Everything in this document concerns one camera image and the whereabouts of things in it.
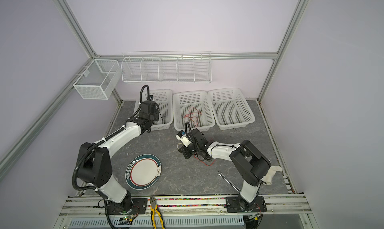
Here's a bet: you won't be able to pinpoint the white mesh wall box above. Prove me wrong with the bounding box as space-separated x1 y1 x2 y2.
74 59 122 100

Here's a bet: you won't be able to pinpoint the middle white plastic basket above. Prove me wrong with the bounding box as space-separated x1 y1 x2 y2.
173 91 215 132

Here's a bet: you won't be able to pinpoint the white yellow work glove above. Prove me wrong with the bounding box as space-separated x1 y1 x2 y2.
262 166 283 186

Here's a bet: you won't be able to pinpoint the white wire wall shelf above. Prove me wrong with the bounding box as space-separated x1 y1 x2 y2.
121 51 212 83

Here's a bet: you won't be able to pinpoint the green rimmed white plate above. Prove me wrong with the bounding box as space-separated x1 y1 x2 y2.
125 154 162 190

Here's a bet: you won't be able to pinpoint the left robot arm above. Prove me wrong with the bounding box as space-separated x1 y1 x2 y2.
72 96 160 214

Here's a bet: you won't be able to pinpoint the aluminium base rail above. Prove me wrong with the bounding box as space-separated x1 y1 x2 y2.
59 194 313 218

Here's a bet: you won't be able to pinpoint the yellow handled pliers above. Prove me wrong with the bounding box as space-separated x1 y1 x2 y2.
150 196 166 229

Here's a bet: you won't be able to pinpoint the right white plastic basket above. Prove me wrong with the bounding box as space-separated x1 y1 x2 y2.
208 88 256 130

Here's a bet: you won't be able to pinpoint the silver wrench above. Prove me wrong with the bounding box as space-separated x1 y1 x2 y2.
217 170 241 192

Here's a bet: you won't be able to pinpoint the white plastic basket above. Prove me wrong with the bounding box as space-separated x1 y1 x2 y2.
127 85 173 133
173 91 215 132
208 88 256 130

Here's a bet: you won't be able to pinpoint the left white plastic basket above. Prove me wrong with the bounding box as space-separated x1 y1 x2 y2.
127 85 173 133

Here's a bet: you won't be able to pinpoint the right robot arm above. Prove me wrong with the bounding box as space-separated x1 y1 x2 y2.
176 129 271 213

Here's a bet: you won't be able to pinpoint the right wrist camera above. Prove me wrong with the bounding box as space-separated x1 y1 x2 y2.
176 130 192 148

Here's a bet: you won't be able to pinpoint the white vented cable duct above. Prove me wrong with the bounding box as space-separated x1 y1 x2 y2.
70 216 246 229

